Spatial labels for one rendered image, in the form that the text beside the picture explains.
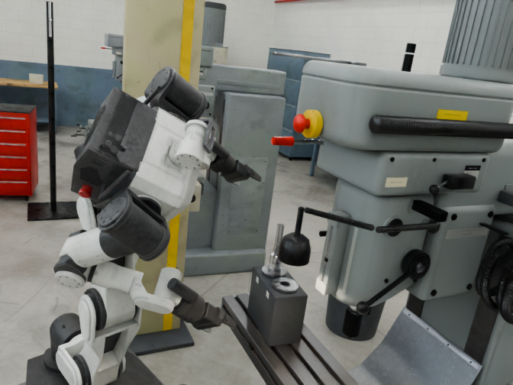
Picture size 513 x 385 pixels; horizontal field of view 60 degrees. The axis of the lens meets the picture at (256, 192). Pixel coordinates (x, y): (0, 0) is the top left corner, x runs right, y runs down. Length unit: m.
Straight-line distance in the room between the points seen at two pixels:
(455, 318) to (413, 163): 0.66
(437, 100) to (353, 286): 0.46
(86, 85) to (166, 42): 7.35
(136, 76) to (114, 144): 1.49
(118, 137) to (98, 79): 8.78
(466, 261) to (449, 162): 0.30
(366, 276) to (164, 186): 0.53
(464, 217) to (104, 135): 0.89
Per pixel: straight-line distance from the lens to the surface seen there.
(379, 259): 1.09
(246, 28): 10.72
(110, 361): 1.83
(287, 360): 1.54
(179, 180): 1.15
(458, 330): 1.54
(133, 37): 2.57
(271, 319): 1.53
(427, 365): 1.59
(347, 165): 1.04
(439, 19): 6.97
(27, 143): 5.40
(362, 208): 1.06
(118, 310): 1.59
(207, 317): 1.40
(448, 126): 0.98
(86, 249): 1.18
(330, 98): 0.94
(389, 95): 0.91
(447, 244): 1.19
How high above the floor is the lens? 1.89
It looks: 17 degrees down
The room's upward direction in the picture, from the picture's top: 7 degrees clockwise
